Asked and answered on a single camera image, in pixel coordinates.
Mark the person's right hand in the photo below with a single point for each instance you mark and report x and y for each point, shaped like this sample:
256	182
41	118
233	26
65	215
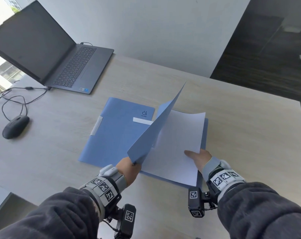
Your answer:
202	159

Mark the person's left hand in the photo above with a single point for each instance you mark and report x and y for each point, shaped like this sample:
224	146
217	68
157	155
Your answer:
129	172

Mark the person's right thumb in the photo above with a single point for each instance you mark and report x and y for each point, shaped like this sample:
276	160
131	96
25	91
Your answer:
191	154

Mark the white paper sheet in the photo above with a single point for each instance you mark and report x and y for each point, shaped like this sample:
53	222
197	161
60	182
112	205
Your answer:
175	146

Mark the blue paper folder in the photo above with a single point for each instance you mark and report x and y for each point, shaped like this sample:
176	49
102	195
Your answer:
155	126
113	136

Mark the person's left forearm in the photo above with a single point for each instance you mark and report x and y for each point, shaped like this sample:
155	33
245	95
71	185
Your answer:
53	216

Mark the person's right forearm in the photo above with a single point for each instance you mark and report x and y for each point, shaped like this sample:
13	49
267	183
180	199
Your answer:
260	211

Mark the grey right wrist marker band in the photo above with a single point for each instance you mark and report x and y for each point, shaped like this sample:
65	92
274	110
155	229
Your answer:
221	179

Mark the grey wrist marker band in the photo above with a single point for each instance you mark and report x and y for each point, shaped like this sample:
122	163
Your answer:
104	186
221	179

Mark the closed blue paper folder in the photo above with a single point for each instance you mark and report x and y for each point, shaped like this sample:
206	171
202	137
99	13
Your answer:
113	136

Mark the grey left wrist marker band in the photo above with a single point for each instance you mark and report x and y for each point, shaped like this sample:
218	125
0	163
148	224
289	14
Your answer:
104	186

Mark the black computer mouse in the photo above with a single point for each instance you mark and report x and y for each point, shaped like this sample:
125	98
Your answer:
15	127

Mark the grey furniture edge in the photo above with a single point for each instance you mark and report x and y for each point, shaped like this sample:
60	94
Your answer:
8	206

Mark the dark grey laptop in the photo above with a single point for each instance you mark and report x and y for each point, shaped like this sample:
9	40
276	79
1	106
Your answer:
28	42

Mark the window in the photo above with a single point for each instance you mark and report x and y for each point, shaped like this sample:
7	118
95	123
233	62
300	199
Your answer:
5	70

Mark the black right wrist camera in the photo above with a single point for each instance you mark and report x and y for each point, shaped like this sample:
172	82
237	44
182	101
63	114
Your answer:
196	200

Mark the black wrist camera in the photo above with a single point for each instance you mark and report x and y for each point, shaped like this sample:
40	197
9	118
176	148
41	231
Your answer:
126	220
196	200

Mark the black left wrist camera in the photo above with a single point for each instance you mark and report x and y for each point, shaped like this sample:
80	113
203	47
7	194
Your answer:
126	220

